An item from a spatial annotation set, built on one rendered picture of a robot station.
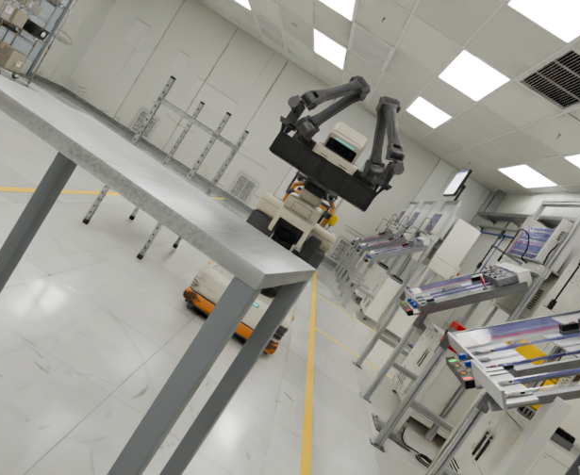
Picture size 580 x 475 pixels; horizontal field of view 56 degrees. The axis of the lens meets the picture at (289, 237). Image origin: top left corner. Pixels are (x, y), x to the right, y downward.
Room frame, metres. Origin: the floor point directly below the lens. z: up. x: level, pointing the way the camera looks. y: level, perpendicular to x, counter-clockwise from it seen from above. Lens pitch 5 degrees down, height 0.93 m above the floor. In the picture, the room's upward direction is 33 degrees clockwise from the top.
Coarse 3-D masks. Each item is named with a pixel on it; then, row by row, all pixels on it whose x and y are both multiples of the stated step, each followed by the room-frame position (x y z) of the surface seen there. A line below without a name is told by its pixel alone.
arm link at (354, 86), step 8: (352, 80) 3.01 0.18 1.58; (328, 88) 2.87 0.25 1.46; (336, 88) 2.89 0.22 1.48; (344, 88) 2.91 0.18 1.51; (352, 88) 2.94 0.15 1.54; (360, 88) 2.98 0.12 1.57; (368, 88) 3.01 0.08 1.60; (304, 96) 2.79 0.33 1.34; (312, 96) 2.78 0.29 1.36; (320, 96) 2.80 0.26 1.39; (328, 96) 2.85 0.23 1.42; (336, 96) 2.90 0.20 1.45; (320, 104) 2.84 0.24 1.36
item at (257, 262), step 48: (0, 96) 0.91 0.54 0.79; (96, 144) 0.98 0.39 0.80; (48, 192) 1.33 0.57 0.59; (144, 192) 0.84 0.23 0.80; (192, 192) 1.18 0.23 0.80; (192, 240) 0.82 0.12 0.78; (240, 240) 0.95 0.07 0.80; (0, 288) 1.36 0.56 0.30; (240, 288) 0.80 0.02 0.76; (288, 288) 1.20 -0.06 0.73; (192, 384) 0.80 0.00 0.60; (240, 384) 1.22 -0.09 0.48; (144, 432) 0.80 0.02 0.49; (192, 432) 1.20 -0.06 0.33
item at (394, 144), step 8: (384, 104) 2.97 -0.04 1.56; (392, 104) 2.98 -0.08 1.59; (384, 112) 2.99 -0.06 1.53; (392, 112) 2.93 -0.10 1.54; (392, 120) 2.89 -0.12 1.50; (392, 128) 2.86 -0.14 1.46; (392, 136) 2.82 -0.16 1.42; (392, 144) 2.77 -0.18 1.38; (400, 144) 2.79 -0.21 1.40; (392, 152) 2.75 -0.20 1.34; (400, 152) 2.76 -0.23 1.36
